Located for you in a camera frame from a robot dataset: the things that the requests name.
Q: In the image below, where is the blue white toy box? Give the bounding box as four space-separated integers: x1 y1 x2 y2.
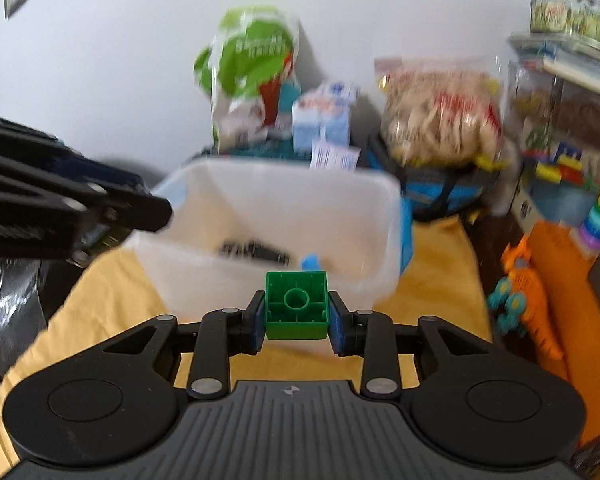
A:
512 180 600 233

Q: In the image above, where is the blue white tissue pack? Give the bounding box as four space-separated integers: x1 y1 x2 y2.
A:
292 80 358 153

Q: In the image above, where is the green white plastic bag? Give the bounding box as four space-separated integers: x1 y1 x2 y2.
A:
194 6 301 153

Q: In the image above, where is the orange toy animal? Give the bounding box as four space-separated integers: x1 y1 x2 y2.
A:
487 234 566 361

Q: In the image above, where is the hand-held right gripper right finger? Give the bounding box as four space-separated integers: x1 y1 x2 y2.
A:
327 290 496 399

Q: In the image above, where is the dark green checked box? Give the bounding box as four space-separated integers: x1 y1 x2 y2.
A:
182 140 313 163

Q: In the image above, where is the yellow cloth desktop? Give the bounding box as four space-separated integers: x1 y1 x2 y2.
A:
0 215 496 480

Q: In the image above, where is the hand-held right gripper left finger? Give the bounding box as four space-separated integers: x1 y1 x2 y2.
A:
92 290 267 401

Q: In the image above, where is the white packet with blue print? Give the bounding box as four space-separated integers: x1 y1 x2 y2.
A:
310 141 361 171

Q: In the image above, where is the green building block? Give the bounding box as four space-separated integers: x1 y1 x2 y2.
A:
264 271 330 341

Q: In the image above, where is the black toy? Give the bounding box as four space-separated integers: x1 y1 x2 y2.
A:
219 237 293 266

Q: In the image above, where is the white plastic storage bin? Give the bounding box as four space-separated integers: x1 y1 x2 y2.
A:
125 157 413 311

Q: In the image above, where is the clear bag of beige sticks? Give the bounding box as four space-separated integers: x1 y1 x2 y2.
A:
375 56 518 168

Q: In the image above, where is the clear plastic toy case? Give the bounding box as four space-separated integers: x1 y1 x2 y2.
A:
507 55 600 191

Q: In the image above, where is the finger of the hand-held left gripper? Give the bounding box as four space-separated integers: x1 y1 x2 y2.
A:
45 180 174 267
55 152 153 195

